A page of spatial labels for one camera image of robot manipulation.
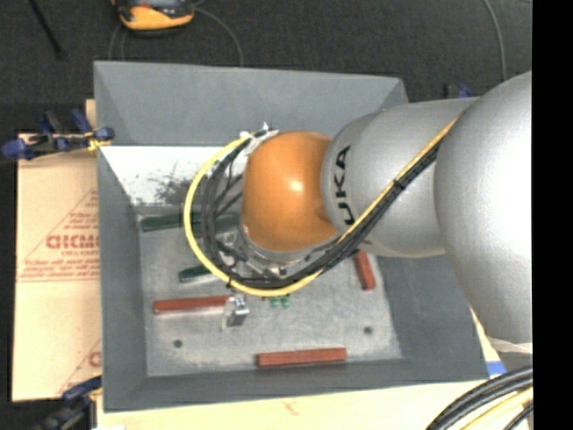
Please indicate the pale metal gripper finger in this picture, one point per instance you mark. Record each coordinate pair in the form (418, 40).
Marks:
(242, 306)
(230, 320)

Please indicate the red-brown flat block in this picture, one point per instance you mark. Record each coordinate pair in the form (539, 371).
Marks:
(301, 357)
(188, 305)
(365, 270)

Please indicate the dark green flat block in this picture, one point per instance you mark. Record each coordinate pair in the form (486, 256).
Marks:
(192, 273)
(163, 222)

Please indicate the grey metal bin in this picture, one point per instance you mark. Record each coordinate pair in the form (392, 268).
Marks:
(313, 325)

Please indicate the brown cardboard board, red print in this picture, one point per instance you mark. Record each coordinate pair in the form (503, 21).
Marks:
(53, 285)

